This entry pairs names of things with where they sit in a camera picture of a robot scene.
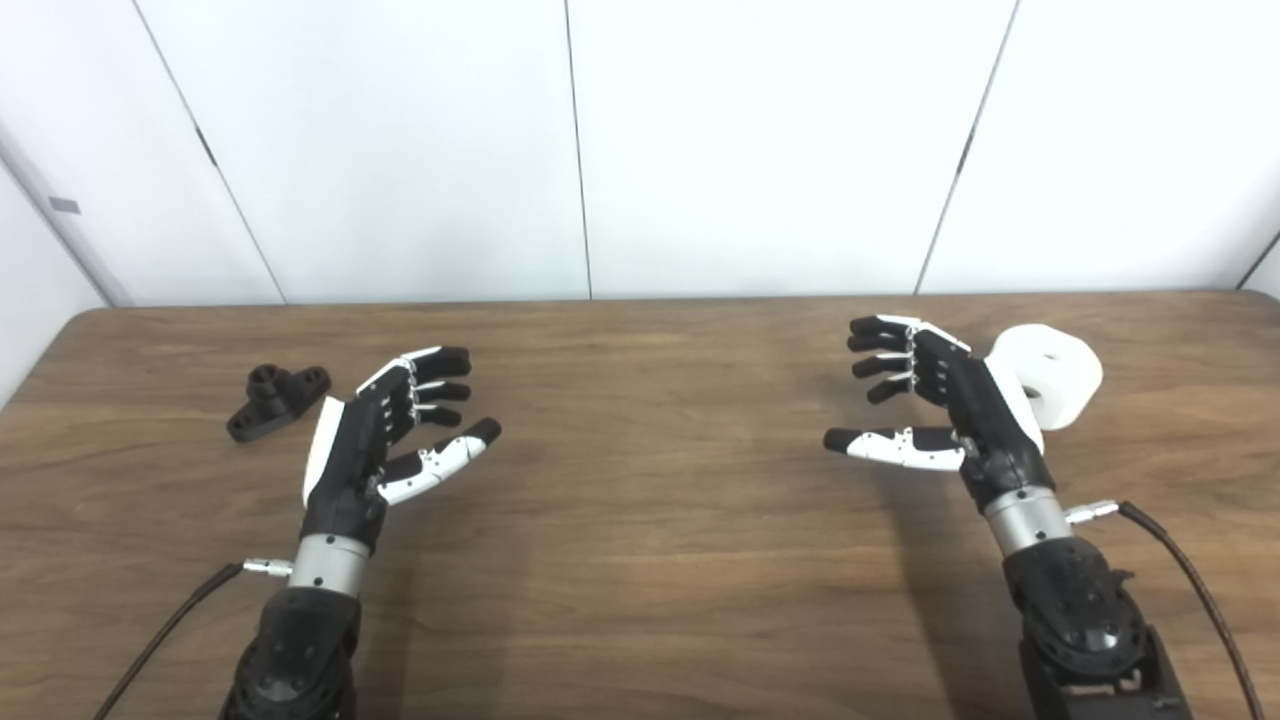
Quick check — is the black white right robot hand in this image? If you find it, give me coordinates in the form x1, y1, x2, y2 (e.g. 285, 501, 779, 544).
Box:
823, 314, 1057, 516

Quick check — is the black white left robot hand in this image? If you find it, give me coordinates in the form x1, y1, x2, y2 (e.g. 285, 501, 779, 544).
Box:
300, 346, 503, 551

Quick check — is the round white piece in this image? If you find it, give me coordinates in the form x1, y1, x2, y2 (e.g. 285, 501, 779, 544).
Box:
986, 325, 1104, 431

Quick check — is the black flanged holder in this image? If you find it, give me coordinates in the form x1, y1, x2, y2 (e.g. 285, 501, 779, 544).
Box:
226, 365, 332, 444

